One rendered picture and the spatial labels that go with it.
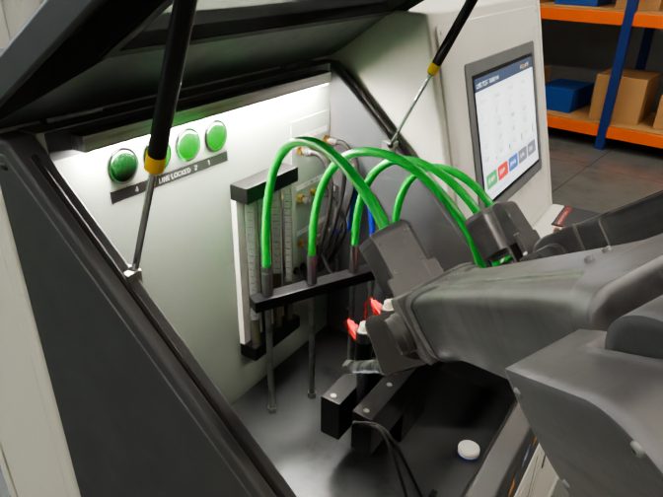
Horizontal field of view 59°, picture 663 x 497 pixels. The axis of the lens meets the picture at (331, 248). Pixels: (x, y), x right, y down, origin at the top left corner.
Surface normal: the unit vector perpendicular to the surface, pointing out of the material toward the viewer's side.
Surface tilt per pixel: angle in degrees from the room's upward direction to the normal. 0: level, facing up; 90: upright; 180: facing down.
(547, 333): 112
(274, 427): 0
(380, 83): 90
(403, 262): 45
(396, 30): 90
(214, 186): 90
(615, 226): 68
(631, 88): 90
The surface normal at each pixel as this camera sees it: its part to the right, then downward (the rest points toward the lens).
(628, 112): -0.62, 0.35
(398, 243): -0.09, -0.30
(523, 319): -0.91, 0.40
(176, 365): 0.58, -0.48
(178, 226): 0.83, 0.26
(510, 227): -0.71, 0.12
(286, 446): 0.01, -0.89
